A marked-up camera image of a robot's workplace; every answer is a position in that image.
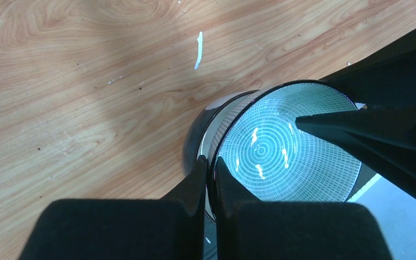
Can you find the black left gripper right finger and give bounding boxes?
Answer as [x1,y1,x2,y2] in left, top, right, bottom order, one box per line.
[214,158,392,259]

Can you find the white bowl green dashes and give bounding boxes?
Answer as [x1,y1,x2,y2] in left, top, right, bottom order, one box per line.
[198,80,361,202]

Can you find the dark teal bowl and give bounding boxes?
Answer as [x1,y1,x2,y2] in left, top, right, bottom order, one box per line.
[182,90,257,176]

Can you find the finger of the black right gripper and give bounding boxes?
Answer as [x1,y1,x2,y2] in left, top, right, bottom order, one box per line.
[322,29,416,107]
[296,106,416,199]

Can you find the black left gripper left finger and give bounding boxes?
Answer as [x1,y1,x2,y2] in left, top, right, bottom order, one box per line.
[20,156,208,259]

